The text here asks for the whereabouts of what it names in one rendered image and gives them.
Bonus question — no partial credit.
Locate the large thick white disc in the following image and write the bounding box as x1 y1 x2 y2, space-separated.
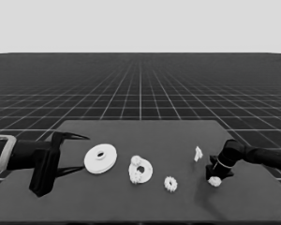
83 142 118 174

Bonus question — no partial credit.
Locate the small white T-shaped piece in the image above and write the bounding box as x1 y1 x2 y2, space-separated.
193 145 204 163

